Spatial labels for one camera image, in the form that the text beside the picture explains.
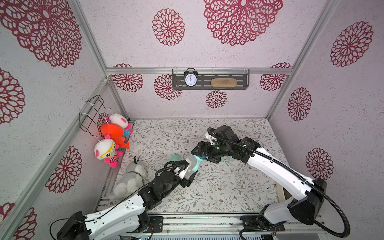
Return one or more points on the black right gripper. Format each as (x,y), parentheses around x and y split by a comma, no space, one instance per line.
(203,151)

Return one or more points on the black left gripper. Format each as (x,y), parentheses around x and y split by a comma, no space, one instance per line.
(186,182)

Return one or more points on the clear baby bottle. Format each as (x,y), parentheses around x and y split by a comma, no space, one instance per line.
(187,173)
(227,159)

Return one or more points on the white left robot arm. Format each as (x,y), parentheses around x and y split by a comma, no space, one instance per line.
(131,214)

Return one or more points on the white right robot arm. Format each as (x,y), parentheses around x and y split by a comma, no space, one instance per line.
(307,194)

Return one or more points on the grey white husky plush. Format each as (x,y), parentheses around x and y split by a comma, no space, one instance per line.
(132,180)

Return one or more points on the black alarm clock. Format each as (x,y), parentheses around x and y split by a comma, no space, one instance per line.
(191,77)

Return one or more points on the white plush yellow glasses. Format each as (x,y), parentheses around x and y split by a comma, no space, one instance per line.
(107,150)

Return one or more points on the red orange plush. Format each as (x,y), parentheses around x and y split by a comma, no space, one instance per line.
(114,132)

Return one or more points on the white sterilizer box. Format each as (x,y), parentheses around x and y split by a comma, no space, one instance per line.
(281,193)

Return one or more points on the white pink plush upper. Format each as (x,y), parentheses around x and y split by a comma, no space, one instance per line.
(119,120)

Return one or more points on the metal base rail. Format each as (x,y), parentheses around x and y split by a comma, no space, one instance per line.
(225,226)

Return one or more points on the grey wall shelf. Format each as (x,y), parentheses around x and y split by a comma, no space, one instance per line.
(204,80)

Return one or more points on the black wire basket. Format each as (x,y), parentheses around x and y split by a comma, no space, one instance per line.
(88,119)

